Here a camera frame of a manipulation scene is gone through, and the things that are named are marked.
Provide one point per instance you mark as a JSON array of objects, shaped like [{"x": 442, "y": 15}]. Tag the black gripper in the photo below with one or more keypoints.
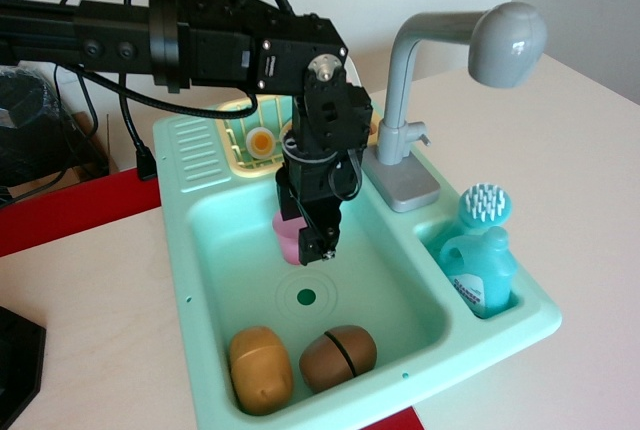
[{"x": 314, "y": 187}]

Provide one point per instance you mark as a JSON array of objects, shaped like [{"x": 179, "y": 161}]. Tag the pink plastic cup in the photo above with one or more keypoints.
[{"x": 287, "y": 234}]

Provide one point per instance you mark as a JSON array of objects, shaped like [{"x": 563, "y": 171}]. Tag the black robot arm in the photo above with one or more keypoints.
[{"x": 260, "y": 47}]

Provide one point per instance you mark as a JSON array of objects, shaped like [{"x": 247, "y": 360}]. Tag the yellow drying rack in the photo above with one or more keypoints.
[{"x": 273, "y": 113}]

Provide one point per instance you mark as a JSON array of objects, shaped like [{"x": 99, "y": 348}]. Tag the mint green toy sink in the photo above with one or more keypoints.
[{"x": 229, "y": 275}]

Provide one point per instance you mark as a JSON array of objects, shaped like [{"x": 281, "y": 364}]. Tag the toy fried egg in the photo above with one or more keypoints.
[{"x": 260, "y": 143}]

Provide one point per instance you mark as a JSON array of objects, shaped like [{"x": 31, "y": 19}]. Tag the brown toy kiwi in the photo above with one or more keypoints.
[{"x": 340, "y": 354}]

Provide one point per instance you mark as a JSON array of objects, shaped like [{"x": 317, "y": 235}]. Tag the tan toy potato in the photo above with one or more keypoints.
[{"x": 261, "y": 371}]

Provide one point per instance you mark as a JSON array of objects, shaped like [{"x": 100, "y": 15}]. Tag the teal dish brush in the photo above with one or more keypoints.
[{"x": 484, "y": 205}]

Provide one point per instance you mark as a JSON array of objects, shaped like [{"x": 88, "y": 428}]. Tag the blue cleanser bottle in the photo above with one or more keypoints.
[{"x": 481, "y": 268}]

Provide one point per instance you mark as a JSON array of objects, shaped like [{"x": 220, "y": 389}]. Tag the red table edge strip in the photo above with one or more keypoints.
[{"x": 74, "y": 209}]

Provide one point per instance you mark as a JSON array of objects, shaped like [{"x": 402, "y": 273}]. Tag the black bag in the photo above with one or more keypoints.
[{"x": 38, "y": 137}]

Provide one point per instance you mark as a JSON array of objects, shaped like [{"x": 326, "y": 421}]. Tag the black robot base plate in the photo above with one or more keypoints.
[{"x": 22, "y": 362}]

